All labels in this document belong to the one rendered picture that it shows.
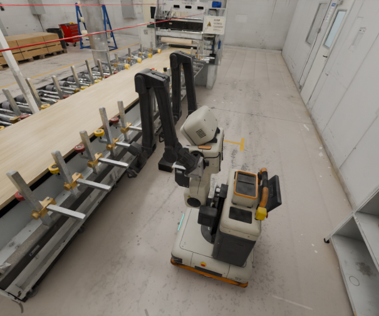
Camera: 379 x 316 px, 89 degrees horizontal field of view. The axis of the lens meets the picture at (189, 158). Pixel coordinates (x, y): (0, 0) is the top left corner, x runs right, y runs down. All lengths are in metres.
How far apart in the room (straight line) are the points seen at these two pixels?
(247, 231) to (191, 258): 0.61
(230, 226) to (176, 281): 0.86
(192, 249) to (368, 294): 1.42
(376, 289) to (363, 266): 0.18
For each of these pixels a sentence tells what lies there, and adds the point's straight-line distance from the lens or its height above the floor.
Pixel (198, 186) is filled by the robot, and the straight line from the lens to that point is 1.31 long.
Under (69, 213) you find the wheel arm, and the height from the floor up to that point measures 0.84.
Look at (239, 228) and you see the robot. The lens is 1.30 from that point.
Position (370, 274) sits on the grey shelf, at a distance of 2.46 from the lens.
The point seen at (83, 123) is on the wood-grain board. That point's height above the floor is 0.90.
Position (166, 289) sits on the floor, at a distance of 1.94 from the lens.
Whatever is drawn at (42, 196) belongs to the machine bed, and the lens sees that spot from 1.78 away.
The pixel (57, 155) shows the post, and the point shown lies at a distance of 1.44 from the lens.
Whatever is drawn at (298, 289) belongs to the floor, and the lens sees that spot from 2.20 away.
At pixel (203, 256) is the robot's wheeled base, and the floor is 0.28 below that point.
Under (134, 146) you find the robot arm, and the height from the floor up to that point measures 1.23.
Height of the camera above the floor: 1.86
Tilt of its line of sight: 39 degrees down
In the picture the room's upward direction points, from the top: 4 degrees clockwise
